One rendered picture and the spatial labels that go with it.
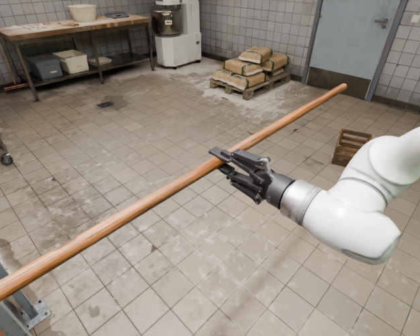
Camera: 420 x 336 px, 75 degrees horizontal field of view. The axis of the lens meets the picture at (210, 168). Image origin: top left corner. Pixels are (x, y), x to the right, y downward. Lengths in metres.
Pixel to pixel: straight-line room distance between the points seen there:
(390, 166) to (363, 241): 0.15
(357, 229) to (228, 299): 1.35
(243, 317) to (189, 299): 0.33
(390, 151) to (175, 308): 1.48
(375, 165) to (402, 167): 0.04
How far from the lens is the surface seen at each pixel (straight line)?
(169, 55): 5.61
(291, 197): 0.59
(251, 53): 4.42
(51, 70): 5.03
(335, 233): 0.56
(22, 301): 1.89
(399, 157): 0.59
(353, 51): 4.76
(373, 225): 0.56
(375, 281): 2.14
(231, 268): 1.93
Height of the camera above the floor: 1.61
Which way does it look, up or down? 36 degrees down
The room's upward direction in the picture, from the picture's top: straight up
